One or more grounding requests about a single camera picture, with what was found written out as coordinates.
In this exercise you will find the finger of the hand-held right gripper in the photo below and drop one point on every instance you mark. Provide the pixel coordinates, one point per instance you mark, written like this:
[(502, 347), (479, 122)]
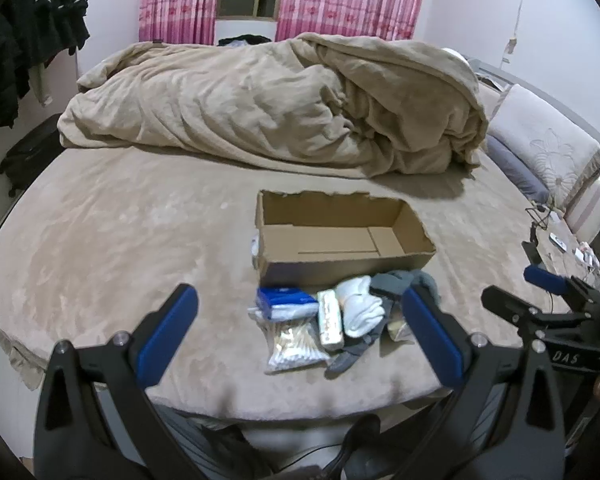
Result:
[(507, 305), (545, 279)]

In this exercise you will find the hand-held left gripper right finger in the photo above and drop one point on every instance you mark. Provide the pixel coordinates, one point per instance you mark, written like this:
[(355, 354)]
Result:
[(432, 335)]

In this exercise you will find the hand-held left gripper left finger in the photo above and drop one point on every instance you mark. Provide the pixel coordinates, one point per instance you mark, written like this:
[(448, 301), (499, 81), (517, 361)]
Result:
[(167, 340)]

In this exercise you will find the small beige packet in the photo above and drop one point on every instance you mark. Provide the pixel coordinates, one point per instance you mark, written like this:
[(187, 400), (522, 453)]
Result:
[(400, 332)]

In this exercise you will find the dark grey sock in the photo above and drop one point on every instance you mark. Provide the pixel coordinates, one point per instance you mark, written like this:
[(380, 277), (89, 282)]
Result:
[(385, 285)]

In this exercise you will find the white socks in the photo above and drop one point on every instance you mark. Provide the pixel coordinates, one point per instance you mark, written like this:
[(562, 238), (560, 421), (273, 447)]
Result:
[(360, 310)]

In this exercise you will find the blue grey grip sock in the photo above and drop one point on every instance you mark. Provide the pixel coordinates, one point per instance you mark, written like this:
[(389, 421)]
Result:
[(350, 357)]

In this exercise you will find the small white green box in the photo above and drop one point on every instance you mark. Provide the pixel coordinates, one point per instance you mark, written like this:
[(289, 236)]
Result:
[(330, 325)]

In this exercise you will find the blue tissue packet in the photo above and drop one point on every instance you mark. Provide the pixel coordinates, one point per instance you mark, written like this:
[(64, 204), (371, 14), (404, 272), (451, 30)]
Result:
[(280, 297)]

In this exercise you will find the cardboard box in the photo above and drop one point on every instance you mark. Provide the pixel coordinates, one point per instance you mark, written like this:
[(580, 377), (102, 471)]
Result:
[(330, 270)]

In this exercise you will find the clear bag of cotton swabs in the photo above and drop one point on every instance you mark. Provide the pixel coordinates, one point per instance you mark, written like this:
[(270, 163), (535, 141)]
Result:
[(295, 350)]

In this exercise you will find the white remote control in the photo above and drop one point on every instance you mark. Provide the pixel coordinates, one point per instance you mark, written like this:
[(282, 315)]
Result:
[(560, 241)]

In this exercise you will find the white striped pillow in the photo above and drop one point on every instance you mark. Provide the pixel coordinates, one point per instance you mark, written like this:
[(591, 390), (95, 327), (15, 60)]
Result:
[(592, 205)]

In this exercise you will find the bed with beige sheet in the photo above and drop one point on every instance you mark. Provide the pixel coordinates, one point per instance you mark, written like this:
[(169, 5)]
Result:
[(130, 240)]

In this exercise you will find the grey pillow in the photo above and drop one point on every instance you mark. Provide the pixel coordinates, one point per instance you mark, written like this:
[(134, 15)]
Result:
[(517, 170)]

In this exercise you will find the white embroidered pillow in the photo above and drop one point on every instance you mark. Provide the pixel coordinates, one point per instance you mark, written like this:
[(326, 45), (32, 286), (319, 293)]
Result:
[(545, 135)]

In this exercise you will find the grey metal headboard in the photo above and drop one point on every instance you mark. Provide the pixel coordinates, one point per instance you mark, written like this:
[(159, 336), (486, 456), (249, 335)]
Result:
[(500, 72)]

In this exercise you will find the black suitcase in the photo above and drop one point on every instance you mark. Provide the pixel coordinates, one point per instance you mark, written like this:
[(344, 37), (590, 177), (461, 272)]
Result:
[(30, 155)]

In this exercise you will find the beige duvet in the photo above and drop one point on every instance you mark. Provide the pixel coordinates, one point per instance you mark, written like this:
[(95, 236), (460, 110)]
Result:
[(260, 95)]

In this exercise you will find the black garment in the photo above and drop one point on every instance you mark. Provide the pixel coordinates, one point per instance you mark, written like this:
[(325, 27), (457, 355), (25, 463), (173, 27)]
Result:
[(245, 40)]

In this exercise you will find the pink floral curtain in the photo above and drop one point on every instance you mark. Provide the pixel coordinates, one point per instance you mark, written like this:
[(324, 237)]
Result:
[(350, 0), (177, 5)]

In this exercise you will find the hanging black clothes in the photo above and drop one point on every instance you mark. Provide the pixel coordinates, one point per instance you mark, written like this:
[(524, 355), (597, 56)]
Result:
[(25, 35)]

